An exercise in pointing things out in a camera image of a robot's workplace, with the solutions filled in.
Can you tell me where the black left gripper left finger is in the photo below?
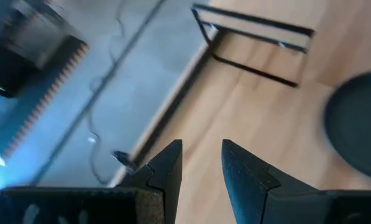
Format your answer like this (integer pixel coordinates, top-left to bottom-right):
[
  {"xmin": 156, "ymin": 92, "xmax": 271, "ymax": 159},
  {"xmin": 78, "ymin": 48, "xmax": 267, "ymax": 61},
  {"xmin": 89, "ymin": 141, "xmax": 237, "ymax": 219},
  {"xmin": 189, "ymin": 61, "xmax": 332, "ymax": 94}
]
[{"xmin": 0, "ymin": 139, "xmax": 183, "ymax": 224}]

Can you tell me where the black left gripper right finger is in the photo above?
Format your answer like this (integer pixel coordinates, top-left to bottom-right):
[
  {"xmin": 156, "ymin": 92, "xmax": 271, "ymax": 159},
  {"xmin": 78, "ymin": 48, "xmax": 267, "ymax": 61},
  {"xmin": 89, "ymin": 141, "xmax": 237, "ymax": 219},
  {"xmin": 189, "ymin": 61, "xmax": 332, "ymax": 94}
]
[{"xmin": 221, "ymin": 138, "xmax": 371, "ymax": 224}]

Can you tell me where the dark grey plate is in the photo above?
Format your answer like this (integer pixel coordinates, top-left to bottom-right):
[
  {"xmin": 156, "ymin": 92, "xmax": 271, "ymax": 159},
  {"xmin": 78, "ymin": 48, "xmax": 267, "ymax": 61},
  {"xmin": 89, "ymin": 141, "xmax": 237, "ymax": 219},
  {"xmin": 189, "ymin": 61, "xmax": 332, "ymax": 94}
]
[{"xmin": 323, "ymin": 70, "xmax": 371, "ymax": 183}]

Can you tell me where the black grey equipment box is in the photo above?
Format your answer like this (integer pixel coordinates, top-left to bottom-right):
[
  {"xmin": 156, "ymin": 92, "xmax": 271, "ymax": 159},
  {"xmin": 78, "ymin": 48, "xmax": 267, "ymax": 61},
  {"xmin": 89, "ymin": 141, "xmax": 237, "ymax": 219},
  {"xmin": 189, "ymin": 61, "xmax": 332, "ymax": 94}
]
[{"xmin": 0, "ymin": 0, "xmax": 89, "ymax": 99}]

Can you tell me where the black floor cable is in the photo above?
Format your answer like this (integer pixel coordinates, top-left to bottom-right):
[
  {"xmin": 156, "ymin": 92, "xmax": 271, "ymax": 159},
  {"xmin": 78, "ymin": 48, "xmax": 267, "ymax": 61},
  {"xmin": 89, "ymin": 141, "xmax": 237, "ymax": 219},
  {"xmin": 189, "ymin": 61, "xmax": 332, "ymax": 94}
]
[{"xmin": 86, "ymin": 0, "xmax": 130, "ymax": 185}]

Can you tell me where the black wire rack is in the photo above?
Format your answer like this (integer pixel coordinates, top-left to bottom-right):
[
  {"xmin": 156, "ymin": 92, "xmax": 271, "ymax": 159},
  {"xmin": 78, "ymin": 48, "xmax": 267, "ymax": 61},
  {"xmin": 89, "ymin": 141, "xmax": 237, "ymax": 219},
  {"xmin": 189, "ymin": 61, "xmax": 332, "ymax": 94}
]
[{"xmin": 190, "ymin": 2, "xmax": 316, "ymax": 88}]

